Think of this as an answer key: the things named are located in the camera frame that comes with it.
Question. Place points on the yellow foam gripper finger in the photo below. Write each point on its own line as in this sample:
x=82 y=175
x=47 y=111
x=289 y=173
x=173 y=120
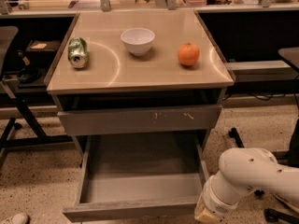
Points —
x=203 y=211

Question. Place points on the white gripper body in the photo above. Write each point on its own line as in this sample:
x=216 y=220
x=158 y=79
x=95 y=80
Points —
x=217 y=202

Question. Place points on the grey drawer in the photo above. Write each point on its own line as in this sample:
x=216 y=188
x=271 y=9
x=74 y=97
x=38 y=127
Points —
x=139 y=175
x=140 y=120

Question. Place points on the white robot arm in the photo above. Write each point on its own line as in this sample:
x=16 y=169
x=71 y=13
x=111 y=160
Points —
x=242 y=171

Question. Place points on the grey top drawer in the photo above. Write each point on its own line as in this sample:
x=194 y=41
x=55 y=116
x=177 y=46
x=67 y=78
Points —
x=140 y=120

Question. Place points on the grey drawer cabinet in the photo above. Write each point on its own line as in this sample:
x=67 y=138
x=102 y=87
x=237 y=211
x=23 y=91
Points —
x=115 y=78

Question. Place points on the tan shoe right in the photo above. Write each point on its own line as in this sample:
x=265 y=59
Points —
x=294 y=207

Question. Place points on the orange fruit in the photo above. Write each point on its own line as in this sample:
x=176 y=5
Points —
x=188 y=54

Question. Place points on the grey side table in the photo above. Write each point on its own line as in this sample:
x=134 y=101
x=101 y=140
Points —
x=291 y=57

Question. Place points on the white shoe left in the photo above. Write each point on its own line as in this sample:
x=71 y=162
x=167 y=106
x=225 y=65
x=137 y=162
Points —
x=20 y=218

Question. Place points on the white bowl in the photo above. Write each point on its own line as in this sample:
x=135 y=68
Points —
x=138 y=41

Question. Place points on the black office chair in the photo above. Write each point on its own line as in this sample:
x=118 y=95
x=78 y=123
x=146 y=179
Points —
x=20 y=109

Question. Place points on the green soda can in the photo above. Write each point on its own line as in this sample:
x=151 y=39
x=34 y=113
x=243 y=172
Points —
x=77 y=52

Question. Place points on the black box on shelf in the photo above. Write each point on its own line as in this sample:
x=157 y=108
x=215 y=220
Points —
x=42 y=53

